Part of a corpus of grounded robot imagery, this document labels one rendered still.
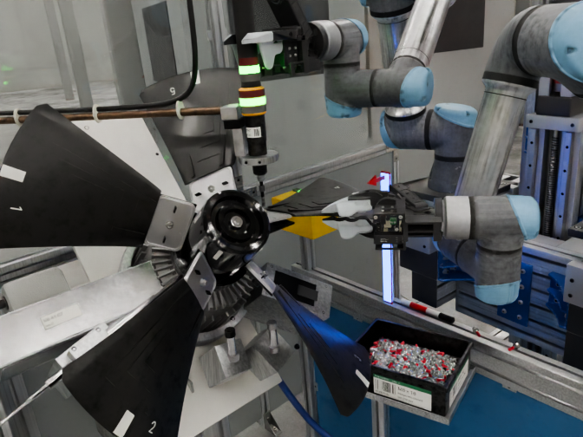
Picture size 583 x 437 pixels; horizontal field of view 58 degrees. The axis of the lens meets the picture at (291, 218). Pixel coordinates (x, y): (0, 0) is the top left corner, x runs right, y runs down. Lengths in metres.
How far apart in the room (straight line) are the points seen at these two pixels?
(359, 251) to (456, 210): 1.44
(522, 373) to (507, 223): 0.37
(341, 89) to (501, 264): 0.46
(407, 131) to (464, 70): 3.75
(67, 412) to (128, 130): 0.90
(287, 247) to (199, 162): 1.08
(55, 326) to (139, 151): 0.47
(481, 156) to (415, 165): 4.03
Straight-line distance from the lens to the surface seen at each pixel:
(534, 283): 1.48
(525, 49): 0.97
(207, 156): 0.98
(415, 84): 1.05
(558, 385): 1.16
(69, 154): 0.87
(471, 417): 1.36
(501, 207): 0.94
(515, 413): 1.28
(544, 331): 1.52
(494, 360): 1.21
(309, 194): 1.09
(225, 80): 1.07
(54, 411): 1.76
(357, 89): 1.09
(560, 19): 0.93
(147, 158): 1.22
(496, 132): 1.04
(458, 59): 5.22
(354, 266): 2.33
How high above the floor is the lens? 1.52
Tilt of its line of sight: 20 degrees down
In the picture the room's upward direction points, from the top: 5 degrees counter-clockwise
